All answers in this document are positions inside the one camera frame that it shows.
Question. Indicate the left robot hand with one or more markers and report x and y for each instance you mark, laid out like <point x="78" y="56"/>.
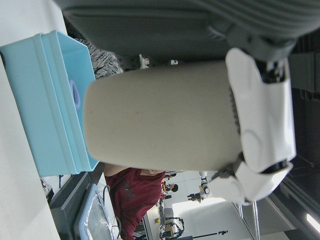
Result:
<point x="262" y="112"/>

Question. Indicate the white paper cup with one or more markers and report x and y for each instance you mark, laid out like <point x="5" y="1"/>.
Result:
<point x="160" y="117"/>

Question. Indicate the white humanoid robot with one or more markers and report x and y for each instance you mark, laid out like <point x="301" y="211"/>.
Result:
<point x="205" y="183"/>

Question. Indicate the black-haired background person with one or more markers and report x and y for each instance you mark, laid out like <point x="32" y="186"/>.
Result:
<point x="173" y="188"/>

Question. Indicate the person in red shirt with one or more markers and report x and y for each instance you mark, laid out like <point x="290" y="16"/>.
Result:
<point x="132" y="197"/>

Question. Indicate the black white patterned cloth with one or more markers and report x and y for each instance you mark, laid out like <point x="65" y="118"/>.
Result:
<point x="105" y="62"/>

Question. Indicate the grey teach pendant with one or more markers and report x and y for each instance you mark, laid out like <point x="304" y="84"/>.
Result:
<point x="93" y="220"/>

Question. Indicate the black ribbed electronics box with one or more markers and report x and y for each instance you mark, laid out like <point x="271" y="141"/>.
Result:
<point x="66" y="200"/>

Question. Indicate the light blue plastic box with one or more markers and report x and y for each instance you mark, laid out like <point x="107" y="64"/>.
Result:
<point x="37" y="100"/>

